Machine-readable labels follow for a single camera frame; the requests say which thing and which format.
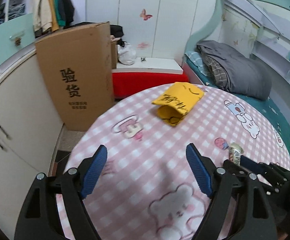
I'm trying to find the teal bed frame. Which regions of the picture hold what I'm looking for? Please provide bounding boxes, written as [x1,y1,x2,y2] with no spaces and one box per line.
[182,0,290,86]

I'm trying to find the pink checkered bed sheet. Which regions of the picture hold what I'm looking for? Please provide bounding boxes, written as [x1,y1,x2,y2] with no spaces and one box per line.
[67,85,290,239]

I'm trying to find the yellow paper bag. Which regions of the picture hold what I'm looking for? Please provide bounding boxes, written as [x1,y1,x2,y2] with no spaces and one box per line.
[152,82,205,127]

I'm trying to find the white cabinet with handles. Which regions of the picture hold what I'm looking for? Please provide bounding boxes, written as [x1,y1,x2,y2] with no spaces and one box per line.
[0,48,63,239]

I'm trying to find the hanging clothes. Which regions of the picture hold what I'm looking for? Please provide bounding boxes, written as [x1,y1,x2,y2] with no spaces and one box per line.
[32,0,74,37]

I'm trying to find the red storage box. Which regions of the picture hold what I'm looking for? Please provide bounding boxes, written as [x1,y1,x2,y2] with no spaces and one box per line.
[112,72,189,99]

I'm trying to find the mint green drawer unit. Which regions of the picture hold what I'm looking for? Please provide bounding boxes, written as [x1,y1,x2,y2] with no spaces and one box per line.
[0,14,35,65]

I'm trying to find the tall cardboard box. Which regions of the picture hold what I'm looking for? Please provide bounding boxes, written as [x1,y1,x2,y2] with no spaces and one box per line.
[35,22,114,132]

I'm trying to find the white plastic bag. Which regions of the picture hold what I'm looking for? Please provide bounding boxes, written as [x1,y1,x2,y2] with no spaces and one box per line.
[117,42,137,66]

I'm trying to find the grey folded blanket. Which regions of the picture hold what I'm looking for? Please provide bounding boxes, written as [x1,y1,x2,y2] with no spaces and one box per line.
[197,40,272,101]

